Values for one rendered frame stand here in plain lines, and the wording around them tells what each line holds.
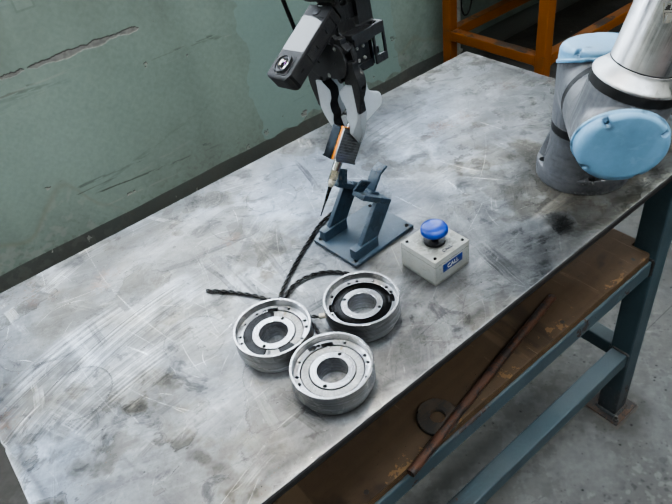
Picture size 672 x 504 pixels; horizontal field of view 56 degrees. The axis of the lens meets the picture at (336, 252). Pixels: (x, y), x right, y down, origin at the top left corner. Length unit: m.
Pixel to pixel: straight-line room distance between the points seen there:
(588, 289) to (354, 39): 0.70
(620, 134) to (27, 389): 0.85
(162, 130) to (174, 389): 1.70
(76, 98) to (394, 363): 1.72
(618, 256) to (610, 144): 0.51
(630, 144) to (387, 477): 0.59
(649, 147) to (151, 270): 0.75
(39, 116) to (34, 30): 0.27
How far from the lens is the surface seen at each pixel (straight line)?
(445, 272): 0.92
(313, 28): 0.83
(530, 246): 0.99
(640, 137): 0.90
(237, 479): 0.76
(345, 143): 0.89
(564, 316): 1.23
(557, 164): 1.09
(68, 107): 2.32
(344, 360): 0.80
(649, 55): 0.88
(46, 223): 2.44
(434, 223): 0.91
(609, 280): 1.32
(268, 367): 0.82
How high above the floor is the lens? 1.44
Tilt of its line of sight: 40 degrees down
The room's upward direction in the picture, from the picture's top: 10 degrees counter-clockwise
